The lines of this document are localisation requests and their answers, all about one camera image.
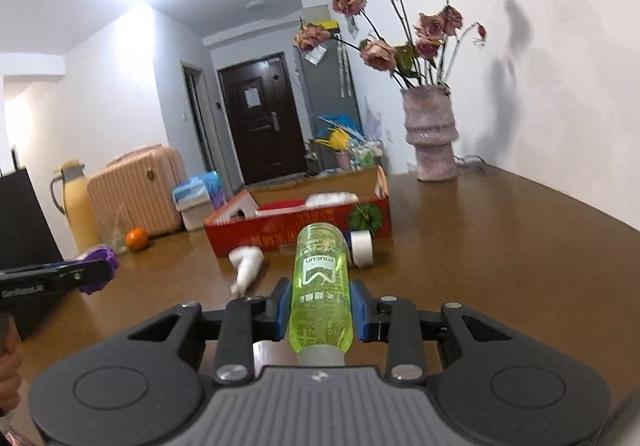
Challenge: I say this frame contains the red cardboard box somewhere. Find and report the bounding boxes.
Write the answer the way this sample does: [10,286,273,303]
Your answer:
[203,165,392,258]

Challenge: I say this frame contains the dark brown entrance door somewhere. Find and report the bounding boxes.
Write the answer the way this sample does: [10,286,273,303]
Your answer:
[217,53,307,186]

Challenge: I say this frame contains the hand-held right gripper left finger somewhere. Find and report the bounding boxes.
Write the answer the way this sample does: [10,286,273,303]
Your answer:
[125,277,293,385]

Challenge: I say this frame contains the green liquid plastic bottle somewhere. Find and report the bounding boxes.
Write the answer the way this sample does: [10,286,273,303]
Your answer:
[289,223,355,367]

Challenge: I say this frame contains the clear glass with straw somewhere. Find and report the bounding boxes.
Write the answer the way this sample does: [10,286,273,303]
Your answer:
[100,205,129,255]

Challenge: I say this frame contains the folded umbrella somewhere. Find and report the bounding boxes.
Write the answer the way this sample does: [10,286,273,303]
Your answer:
[338,44,351,98]

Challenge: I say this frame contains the blue plastic rack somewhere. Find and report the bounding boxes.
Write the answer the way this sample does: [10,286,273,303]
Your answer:
[320,113,361,133]

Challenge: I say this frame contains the purple feather wall decoration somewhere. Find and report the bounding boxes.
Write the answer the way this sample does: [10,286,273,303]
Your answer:
[364,96,383,142]

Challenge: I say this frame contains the person's left hand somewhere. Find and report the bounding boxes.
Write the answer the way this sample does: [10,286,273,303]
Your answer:
[0,326,24,419]

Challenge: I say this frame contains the pink textured vase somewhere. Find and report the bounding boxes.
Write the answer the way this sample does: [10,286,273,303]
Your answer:
[401,85,460,182]

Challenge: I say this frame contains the grey refrigerator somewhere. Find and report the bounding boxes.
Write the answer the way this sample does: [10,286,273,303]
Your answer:
[299,33,364,173]

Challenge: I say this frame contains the yellow watering can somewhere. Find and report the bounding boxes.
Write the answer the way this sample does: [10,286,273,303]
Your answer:
[314,130,351,152]

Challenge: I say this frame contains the pink ribbed suitcase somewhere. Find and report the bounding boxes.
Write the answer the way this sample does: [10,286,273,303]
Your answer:
[86,143,188,240]

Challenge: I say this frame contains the side room door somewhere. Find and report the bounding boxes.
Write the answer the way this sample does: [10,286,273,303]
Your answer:
[181,61,217,177]

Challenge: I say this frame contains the white labelled plastic bottle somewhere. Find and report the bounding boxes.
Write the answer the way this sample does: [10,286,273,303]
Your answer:
[305,192,359,207]

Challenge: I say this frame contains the black paper bag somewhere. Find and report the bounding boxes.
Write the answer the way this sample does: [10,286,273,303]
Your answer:
[0,145,64,268]

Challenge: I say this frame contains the black eyeglasses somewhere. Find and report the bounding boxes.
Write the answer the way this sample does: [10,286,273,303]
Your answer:
[452,155,486,172]

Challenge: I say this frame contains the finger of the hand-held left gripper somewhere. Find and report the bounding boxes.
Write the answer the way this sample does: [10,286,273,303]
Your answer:
[42,271,113,295]
[0,260,114,278]

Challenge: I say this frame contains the purple round case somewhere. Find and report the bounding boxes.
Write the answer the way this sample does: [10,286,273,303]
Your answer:
[79,246,120,295]

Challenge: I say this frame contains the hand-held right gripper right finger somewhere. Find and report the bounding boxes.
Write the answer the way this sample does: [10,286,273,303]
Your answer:
[350,277,518,385]

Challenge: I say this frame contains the dried pink roses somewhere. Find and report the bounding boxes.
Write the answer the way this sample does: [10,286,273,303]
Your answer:
[294,0,489,92]

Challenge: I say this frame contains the orange fruit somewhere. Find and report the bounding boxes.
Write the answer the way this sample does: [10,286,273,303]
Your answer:
[125,227,150,251]

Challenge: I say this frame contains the white squeeze tube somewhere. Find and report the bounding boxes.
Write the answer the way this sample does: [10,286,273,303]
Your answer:
[228,246,265,297]

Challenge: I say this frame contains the yellow thermos jug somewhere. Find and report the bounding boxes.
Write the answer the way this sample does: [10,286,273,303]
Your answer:
[50,159,101,252]

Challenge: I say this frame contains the white tape roll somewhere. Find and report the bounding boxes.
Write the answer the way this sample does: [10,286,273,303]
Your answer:
[350,229,374,270]

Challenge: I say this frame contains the blue tissue pack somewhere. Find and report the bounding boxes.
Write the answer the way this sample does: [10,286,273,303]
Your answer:
[172,171,224,207]

